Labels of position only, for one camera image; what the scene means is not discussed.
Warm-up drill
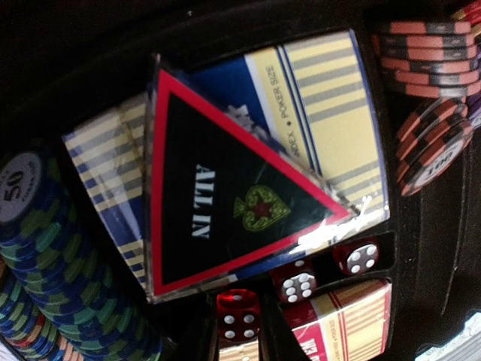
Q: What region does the triangular all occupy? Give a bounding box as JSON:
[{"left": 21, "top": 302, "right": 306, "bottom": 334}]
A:
[{"left": 144, "top": 53, "right": 352, "bottom": 302}]

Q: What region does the blue playing card deck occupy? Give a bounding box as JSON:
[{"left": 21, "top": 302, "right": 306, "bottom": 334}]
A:
[{"left": 63, "top": 30, "right": 389, "bottom": 286}]

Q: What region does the red die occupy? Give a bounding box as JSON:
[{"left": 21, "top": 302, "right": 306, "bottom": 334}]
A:
[
  {"left": 332, "top": 237, "right": 380, "bottom": 276},
  {"left": 216, "top": 289, "right": 261, "bottom": 343},
  {"left": 269, "top": 259, "right": 317, "bottom": 303}
]

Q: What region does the red playing card deck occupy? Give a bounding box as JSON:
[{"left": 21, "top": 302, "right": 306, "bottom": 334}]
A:
[{"left": 283, "top": 279, "right": 392, "bottom": 361}]

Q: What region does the black poker set case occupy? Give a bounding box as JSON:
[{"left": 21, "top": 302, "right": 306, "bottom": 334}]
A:
[{"left": 1, "top": 1, "right": 480, "bottom": 360}]

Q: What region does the black chip stack white top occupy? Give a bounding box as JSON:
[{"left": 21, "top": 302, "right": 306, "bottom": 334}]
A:
[{"left": 396, "top": 99, "right": 473, "bottom": 197}]

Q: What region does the green chip stack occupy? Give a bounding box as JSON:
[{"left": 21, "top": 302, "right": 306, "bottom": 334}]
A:
[{"left": 1, "top": 146, "right": 162, "bottom": 360}]

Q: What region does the blue chip stack white top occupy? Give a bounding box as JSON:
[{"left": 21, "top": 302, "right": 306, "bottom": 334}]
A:
[{"left": 371, "top": 1, "right": 480, "bottom": 99}]

